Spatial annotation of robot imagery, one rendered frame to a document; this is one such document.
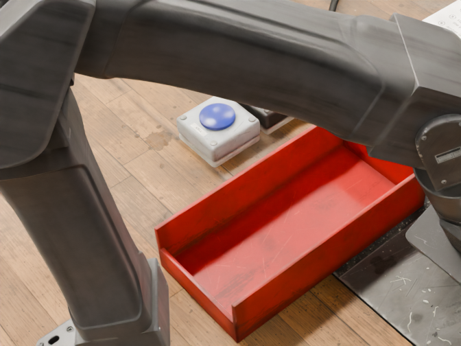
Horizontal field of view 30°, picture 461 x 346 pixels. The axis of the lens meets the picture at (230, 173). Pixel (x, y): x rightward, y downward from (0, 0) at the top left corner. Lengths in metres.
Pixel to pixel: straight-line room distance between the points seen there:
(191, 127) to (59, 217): 0.42
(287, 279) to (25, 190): 0.33
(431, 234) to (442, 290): 0.19
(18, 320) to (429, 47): 0.50
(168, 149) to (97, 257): 0.41
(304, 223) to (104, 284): 0.33
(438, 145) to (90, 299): 0.26
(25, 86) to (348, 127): 0.18
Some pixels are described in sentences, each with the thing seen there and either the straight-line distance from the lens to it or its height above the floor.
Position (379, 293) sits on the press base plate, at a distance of 0.84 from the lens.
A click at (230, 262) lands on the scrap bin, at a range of 0.85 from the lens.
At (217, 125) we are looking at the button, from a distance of 0.93.
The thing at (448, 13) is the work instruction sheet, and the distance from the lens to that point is 1.15.
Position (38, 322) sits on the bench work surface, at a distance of 0.85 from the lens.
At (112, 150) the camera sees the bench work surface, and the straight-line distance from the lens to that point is 0.98.
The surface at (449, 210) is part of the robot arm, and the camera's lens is 0.58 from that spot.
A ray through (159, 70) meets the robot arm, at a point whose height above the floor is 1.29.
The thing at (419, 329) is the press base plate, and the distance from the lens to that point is 0.82.
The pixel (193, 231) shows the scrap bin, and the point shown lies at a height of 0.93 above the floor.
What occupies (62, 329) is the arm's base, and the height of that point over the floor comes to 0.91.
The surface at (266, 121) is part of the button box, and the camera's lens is 0.96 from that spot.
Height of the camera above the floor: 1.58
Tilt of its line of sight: 47 degrees down
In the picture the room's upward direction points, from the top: 5 degrees counter-clockwise
